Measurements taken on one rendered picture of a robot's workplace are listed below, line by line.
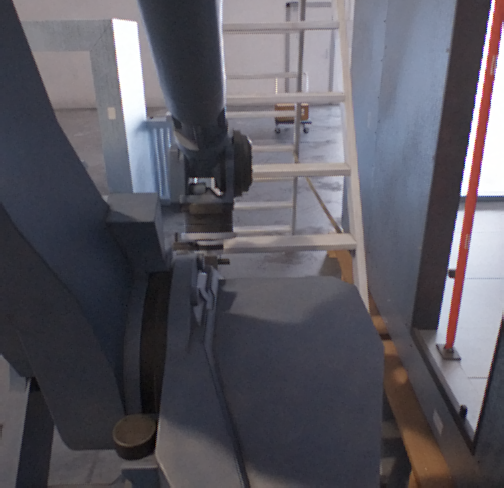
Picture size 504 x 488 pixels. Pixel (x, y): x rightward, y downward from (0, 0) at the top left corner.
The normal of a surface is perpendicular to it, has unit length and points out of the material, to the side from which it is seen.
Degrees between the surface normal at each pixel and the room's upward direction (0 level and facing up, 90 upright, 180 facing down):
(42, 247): 81
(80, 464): 0
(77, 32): 90
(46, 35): 90
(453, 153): 90
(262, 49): 90
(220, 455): 25
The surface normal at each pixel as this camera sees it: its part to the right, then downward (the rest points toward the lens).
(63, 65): -0.01, 0.39
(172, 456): 0.00, -0.68
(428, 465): -0.01, -0.92
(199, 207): 0.01, 0.02
